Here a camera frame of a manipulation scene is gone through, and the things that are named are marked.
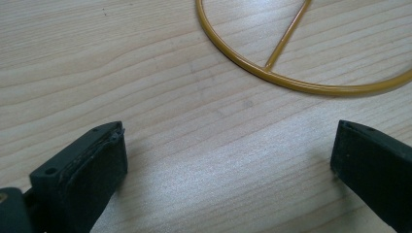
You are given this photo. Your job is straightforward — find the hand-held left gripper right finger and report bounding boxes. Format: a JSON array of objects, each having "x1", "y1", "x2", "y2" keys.
[{"x1": 329, "y1": 119, "x2": 412, "y2": 233}]

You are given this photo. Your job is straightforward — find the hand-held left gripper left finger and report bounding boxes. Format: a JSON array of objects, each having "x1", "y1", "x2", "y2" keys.
[{"x1": 28, "y1": 120, "x2": 128, "y2": 233}]

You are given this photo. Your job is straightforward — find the gold wire ring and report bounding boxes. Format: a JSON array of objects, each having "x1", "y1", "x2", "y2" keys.
[{"x1": 195, "y1": 0, "x2": 412, "y2": 98}]

